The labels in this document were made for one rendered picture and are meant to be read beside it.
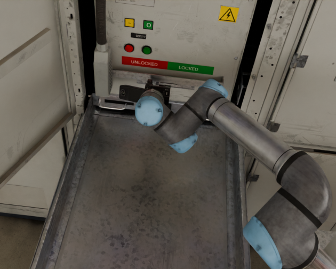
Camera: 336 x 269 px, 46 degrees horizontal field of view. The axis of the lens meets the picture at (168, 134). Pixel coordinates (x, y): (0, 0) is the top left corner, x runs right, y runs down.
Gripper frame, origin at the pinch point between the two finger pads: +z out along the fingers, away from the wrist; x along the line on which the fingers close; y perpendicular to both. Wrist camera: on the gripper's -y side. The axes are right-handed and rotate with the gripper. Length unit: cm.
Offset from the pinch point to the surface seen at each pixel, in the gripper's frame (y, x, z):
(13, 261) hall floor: -60, -100, 31
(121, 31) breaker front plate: -10.9, 18.3, -4.1
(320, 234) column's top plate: 64, -40, -16
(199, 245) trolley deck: 21, -39, -33
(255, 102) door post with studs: 37.6, -1.0, 1.9
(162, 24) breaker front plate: 2.2, 22.2, -6.4
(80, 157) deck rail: -20.8, -24.9, -9.5
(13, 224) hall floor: -67, -90, 48
